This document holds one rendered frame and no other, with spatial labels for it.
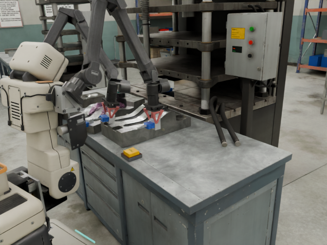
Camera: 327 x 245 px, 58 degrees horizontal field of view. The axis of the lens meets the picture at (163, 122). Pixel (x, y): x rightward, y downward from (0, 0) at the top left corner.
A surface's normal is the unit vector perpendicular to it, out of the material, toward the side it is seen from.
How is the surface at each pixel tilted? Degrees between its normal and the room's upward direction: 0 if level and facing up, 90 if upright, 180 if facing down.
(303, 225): 0
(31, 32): 90
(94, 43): 74
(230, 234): 90
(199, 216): 90
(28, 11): 90
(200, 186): 0
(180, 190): 0
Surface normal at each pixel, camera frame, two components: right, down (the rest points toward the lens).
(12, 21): 0.55, 0.27
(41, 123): 0.80, 0.18
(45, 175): -0.60, 0.16
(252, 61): -0.80, 0.23
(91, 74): 0.62, -0.01
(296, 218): -0.03, -0.94
